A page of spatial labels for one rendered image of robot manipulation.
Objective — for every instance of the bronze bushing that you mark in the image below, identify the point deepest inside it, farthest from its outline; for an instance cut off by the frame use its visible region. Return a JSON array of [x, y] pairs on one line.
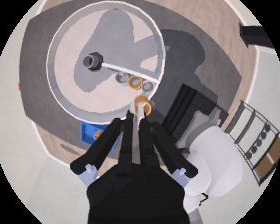
[[97, 134], [134, 86], [142, 99]]

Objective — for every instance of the blue crate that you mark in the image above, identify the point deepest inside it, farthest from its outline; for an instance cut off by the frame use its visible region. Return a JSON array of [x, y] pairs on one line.
[[87, 132]]

